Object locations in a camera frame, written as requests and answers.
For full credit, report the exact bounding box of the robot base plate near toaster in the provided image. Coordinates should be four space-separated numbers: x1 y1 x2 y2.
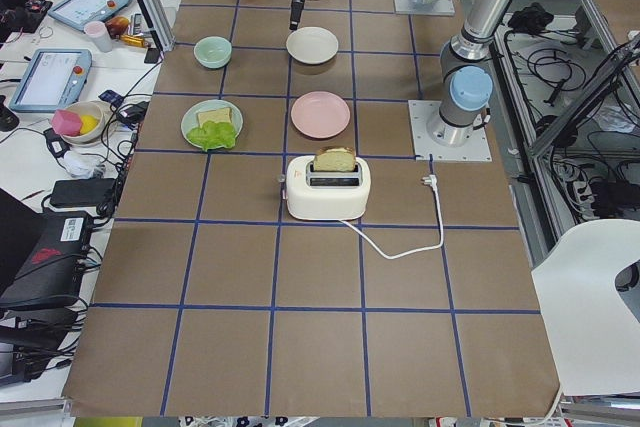
408 100 492 162

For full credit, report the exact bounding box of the far teach pendant tablet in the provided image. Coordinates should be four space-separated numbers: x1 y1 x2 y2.
48 0 132 31

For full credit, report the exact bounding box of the near teach pendant tablet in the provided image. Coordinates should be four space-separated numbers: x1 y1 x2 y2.
9 48 92 113

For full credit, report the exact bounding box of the white plate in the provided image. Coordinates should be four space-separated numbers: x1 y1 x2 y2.
286 27 339 65

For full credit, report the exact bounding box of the white toaster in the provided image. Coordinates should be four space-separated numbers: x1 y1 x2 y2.
283 155 371 221

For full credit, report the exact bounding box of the teach pendant tablet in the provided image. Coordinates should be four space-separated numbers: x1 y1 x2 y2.
48 0 132 31
9 48 92 113

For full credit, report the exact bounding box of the green bowl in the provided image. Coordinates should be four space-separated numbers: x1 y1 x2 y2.
193 36 233 69

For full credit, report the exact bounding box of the bread slice on plate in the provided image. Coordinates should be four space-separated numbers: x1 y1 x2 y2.
197 107 232 127

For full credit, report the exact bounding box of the pink cup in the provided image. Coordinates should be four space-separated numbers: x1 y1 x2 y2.
83 21 113 53

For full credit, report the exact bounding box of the black power adapter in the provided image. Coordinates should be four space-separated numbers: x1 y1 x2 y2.
49 178 115 208

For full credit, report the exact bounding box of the pink plate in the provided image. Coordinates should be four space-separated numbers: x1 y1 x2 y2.
291 91 351 139

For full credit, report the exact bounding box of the beige bowl with toy fruit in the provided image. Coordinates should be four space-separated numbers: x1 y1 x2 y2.
62 100 111 146

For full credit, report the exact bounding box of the white chair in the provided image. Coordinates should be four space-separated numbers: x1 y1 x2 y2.
532 219 639 396

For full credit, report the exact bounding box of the toast slice in toaster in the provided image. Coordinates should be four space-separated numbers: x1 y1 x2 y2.
312 146 356 172

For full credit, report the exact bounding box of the green lettuce leaf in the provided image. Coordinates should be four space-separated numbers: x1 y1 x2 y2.
186 121 236 151

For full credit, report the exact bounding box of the pink toy block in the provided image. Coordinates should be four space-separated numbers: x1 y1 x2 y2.
51 109 82 137

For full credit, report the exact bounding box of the white toaster power cable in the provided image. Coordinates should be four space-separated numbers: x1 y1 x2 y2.
338 174 445 261

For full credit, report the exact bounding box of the green plate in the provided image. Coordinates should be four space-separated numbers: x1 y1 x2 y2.
181 100 243 147

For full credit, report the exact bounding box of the yellow toy lemon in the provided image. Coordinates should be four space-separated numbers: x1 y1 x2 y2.
78 115 100 136

